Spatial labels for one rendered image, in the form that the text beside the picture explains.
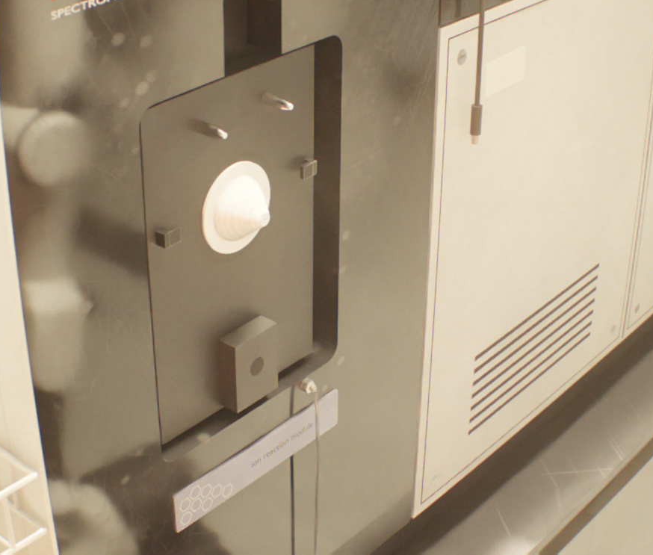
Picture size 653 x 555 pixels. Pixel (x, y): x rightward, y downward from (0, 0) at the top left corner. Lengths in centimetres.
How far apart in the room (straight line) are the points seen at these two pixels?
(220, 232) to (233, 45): 12
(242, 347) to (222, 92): 18
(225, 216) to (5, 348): 17
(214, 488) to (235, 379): 9
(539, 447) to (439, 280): 39
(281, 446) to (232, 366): 11
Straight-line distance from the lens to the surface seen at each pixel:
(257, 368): 89
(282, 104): 82
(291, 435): 96
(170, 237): 79
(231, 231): 83
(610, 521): 147
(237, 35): 83
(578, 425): 145
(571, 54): 115
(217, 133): 78
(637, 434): 145
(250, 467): 94
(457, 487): 131
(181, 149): 78
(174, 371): 85
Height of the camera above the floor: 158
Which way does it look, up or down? 29 degrees down
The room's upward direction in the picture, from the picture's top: 1 degrees clockwise
